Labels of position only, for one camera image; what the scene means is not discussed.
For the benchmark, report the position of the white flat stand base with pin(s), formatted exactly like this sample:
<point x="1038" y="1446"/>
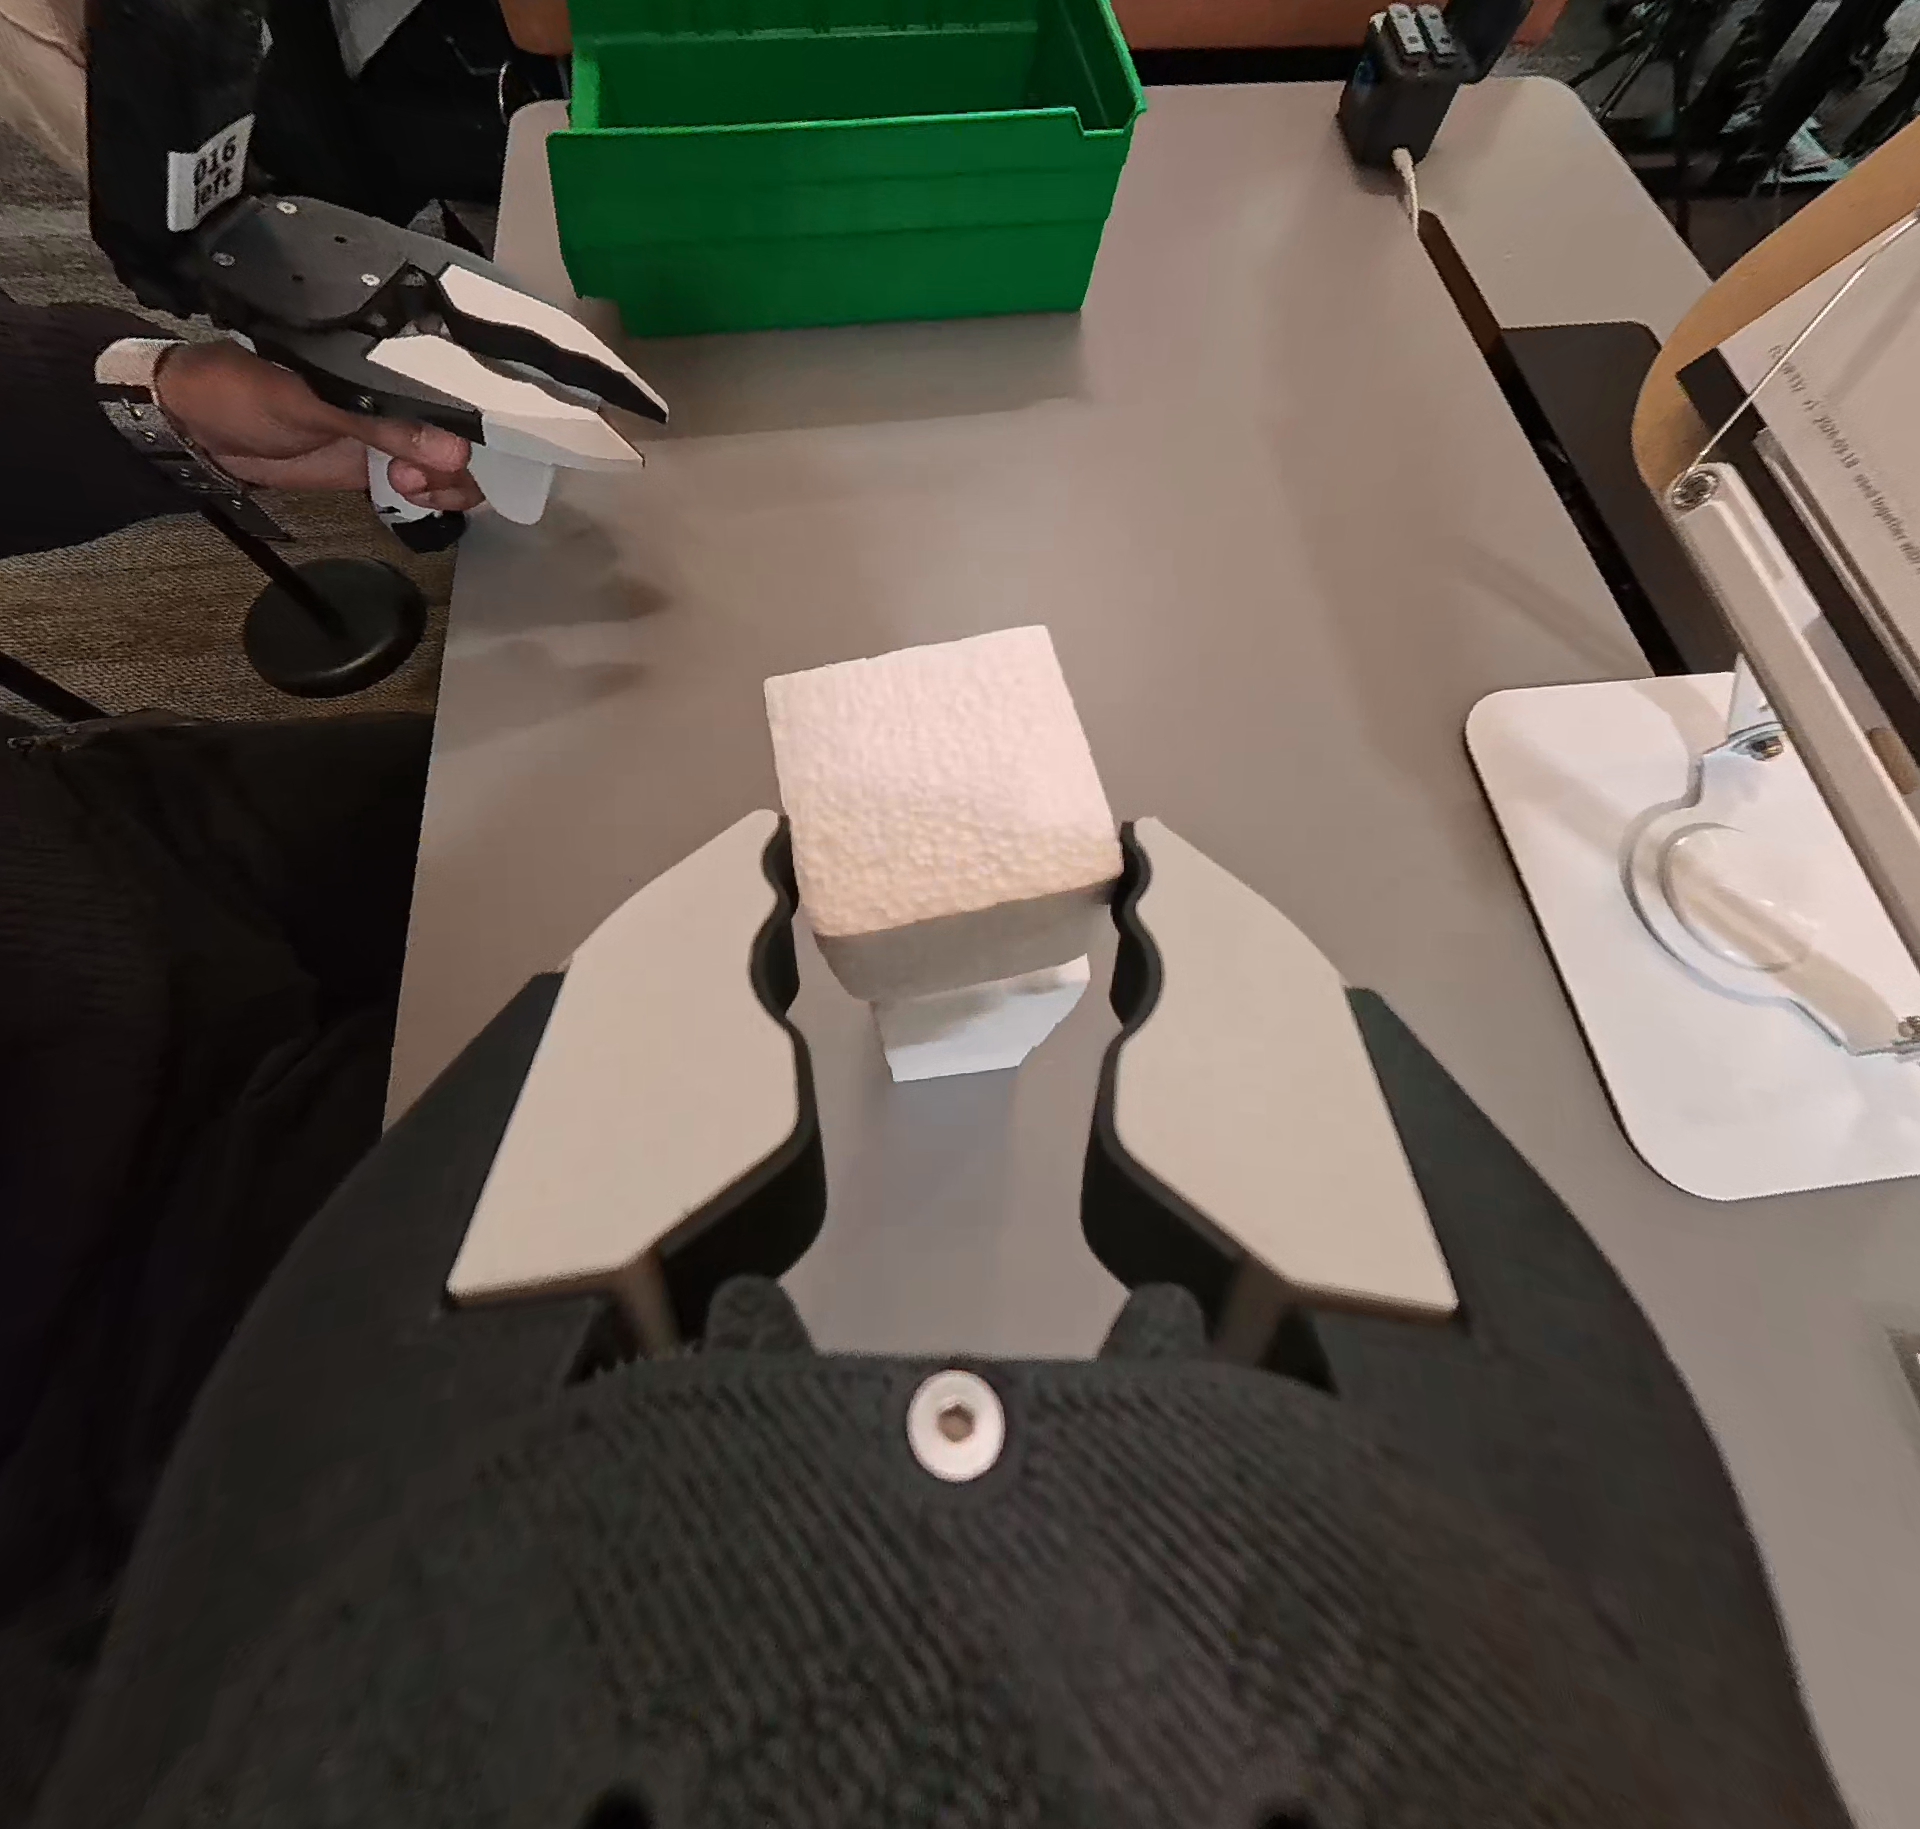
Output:
<point x="1591" y="961"/>

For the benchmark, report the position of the green plastic bin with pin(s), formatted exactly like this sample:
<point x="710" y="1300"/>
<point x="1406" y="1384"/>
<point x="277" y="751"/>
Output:
<point x="839" y="209"/>

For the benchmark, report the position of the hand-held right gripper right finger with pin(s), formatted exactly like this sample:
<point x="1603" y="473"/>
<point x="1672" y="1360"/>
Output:
<point x="1275" y="1111"/>

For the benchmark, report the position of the black charging case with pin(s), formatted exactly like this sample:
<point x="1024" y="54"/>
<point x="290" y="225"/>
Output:
<point x="1411" y="74"/>

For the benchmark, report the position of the person's left hand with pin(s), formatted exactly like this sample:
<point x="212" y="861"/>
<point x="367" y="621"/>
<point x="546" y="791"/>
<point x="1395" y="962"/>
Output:
<point x="256" y="425"/>

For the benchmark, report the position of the white foam cube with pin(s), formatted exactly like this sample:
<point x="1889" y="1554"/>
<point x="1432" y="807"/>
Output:
<point x="930" y="779"/>

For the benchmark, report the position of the grey desk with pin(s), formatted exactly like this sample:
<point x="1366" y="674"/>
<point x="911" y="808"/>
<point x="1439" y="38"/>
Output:
<point x="1126" y="509"/>

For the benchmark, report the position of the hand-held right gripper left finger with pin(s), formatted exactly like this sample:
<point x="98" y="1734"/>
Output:
<point x="631" y="1093"/>

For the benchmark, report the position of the black round-base stand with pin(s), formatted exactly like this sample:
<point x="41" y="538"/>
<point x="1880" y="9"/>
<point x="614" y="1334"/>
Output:
<point x="339" y="630"/>
<point x="53" y="687"/>

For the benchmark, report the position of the printed paper sheet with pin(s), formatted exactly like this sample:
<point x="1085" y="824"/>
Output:
<point x="1862" y="404"/>

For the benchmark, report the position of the black tripod legs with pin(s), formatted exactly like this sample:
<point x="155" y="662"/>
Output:
<point x="1741" y="29"/>

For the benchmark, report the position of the curved wooden frame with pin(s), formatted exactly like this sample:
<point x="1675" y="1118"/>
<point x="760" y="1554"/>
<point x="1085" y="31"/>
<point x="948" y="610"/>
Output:
<point x="1695" y="360"/>

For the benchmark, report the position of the person's dark pants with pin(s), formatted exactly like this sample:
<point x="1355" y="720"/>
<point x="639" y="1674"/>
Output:
<point x="181" y="1035"/>

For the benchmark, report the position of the black office chair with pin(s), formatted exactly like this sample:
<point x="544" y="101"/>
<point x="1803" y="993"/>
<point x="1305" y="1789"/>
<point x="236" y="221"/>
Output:
<point x="391" y="106"/>

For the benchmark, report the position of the person's left forearm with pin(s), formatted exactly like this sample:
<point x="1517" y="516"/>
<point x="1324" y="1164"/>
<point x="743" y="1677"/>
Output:
<point x="61" y="436"/>

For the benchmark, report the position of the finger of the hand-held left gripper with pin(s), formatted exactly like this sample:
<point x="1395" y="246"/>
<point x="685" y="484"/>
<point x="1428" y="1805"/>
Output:
<point x="520" y="314"/>
<point x="496" y="397"/>

